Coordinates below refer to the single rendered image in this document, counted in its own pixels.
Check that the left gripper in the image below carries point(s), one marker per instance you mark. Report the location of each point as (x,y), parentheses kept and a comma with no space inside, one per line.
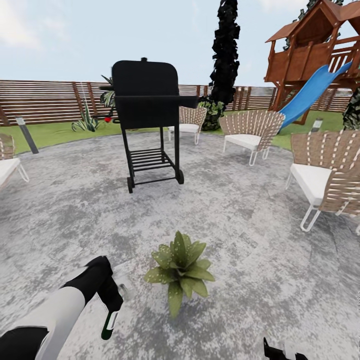
(111,298)

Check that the pot plant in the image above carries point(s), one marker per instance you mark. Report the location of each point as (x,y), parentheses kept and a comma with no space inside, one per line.
(181,270)

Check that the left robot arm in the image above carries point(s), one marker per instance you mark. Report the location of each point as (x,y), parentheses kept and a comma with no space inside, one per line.
(41,334)

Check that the insectifuge atomizer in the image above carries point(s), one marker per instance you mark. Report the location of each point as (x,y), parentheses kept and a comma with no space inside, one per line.
(109,324)

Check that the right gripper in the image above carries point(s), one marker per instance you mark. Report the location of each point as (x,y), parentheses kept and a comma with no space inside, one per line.
(277,354)

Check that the charcoal grill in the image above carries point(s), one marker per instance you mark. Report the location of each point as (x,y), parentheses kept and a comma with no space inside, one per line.
(147,95)

